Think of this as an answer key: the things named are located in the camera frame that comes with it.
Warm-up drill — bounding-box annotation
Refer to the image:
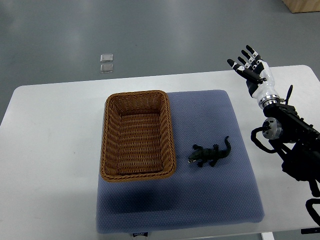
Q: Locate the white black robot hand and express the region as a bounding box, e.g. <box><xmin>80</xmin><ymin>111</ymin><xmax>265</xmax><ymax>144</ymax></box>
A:
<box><xmin>227</xmin><ymin>45</ymin><xmax>280</xmax><ymax>109</ymax></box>

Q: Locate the blue foam mat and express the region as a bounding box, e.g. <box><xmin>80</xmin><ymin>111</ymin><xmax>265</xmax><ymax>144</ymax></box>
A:
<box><xmin>96</xmin><ymin>90</ymin><xmax>264</xmax><ymax>234</ymax></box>

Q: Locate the black cable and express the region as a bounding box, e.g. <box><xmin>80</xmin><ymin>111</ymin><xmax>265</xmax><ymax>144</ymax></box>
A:
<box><xmin>279</xmin><ymin>84</ymin><xmax>294</xmax><ymax>105</ymax></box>

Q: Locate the brown wicker basket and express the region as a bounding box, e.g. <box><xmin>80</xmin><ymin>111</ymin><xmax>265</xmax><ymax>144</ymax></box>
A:
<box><xmin>99</xmin><ymin>90</ymin><xmax>177</xmax><ymax>183</ymax></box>

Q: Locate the wooden box corner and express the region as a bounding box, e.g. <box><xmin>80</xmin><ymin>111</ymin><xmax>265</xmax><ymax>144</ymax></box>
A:
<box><xmin>282</xmin><ymin>0</ymin><xmax>320</xmax><ymax>14</ymax></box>

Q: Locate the black table control panel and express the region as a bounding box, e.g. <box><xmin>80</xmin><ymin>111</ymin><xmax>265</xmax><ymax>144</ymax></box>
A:
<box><xmin>300</xmin><ymin>227</ymin><xmax>320</xmax><ymax>235</ymax></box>

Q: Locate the upper metal floor plate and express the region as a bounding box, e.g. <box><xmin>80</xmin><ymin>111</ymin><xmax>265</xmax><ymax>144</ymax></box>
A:
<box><xmin>100</xmin><ymin>53</ymin><xmax>114</xmax><ymax>63</ymax></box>

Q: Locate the dark toy crocodile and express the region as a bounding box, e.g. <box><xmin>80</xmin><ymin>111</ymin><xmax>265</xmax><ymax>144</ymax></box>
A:
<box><xmin>188</xmin><ymin>136</ymin><xmax>232</xmax><ymax>168</ymax></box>

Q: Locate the white table leg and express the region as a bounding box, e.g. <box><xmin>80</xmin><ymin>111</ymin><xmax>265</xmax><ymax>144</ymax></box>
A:
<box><xmin>261</xmin><ymin>232</ymin><xmax>275</xmax><ymax>240</ymax></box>

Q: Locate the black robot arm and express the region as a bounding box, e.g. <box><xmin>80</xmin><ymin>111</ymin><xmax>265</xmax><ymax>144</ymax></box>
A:
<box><xmin>250</xmin><ymin>100</ymin><xmax>320</xmax><ymax>225</ymax></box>

